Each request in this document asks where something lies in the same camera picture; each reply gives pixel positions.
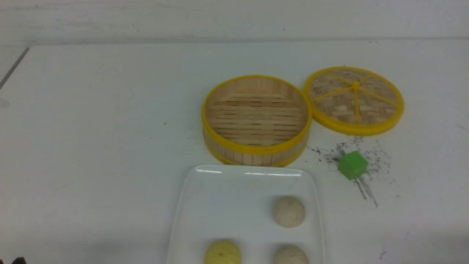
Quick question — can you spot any white steamed bun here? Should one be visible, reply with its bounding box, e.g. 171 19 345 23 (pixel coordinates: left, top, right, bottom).
272 196 306 228
272 245 310 264

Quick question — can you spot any yellow-green steamed bun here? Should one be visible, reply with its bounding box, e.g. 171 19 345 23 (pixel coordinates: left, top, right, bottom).
204 240 242 264

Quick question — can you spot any white steamed bun front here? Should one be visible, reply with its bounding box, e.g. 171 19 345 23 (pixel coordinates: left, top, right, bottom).
272 245 310 264

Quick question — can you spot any white rectangular plate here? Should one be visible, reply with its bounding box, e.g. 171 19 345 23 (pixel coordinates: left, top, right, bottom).
166 165 326 264

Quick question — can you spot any bamboo steamer basket yellow rim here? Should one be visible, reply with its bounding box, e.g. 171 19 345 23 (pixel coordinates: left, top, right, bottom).
201 75 312 167

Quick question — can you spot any bamboo steamer lid yellow rim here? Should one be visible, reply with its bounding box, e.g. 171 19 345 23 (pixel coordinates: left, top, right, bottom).
303 66 405 137

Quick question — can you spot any green foam cube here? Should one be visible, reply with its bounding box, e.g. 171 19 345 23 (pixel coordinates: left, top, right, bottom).
338 151 369 181

